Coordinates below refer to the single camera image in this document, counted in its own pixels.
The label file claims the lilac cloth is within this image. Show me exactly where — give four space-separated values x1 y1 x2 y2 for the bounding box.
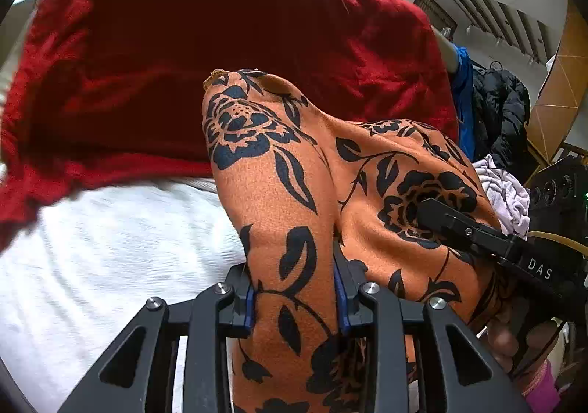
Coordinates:
473 154 532 240

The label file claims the white fuzzy cloth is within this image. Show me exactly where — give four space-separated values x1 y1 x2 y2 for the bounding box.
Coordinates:
0 162 250 402

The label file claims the blue garment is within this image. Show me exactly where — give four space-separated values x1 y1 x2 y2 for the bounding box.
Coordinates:
449 44 481 162

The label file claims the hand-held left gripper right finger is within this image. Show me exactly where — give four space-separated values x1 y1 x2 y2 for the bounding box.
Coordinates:
333 252 534 413

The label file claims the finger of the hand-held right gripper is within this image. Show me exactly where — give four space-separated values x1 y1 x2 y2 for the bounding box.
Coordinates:
416 198 514 265

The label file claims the orange black floral garment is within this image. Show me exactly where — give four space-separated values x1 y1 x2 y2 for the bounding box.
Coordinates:
202 68 559 413

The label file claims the framed wall picture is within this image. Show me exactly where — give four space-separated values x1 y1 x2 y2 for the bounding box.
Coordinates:
412 0 458 33

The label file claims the person's right hand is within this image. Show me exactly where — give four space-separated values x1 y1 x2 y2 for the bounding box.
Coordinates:
486 303 560 374

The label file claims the red knit garment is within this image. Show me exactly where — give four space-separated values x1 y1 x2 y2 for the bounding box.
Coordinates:
0 0 460 253

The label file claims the wooden furniture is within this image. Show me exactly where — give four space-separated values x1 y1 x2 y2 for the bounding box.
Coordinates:
525 0 588 168

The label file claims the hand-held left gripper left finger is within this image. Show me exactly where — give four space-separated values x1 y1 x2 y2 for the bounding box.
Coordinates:
57 263 256 413

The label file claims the black puffer jacket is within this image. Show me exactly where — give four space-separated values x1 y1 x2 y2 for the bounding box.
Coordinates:
471 68 532 190

